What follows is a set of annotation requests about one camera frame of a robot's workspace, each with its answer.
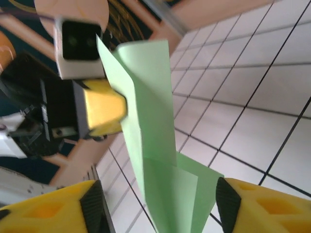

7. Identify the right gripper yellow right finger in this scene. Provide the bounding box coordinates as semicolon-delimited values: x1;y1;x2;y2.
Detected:
215;177;311;233

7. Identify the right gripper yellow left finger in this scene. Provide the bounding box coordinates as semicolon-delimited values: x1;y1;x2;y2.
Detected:
0;179;115;233

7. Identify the green paper sheet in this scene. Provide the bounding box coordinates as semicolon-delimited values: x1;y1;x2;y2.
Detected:
96;33;225;233

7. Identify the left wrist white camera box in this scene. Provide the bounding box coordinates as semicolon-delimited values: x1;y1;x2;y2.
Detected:
53;16;106;81

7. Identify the aluminium corner post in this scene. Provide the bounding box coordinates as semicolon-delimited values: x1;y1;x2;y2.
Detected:
145;0;189;34

